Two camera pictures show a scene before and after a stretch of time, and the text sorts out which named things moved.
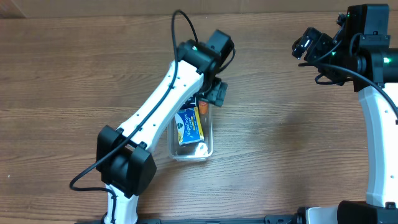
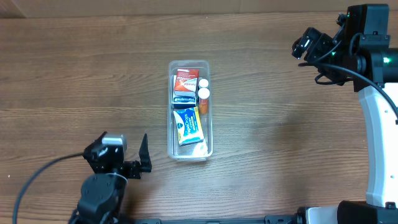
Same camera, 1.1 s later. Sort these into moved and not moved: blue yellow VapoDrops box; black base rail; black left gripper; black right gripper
Moved: black left gripper
Not moved: black base rail; blue yellow VapoDrops box; black right gripper
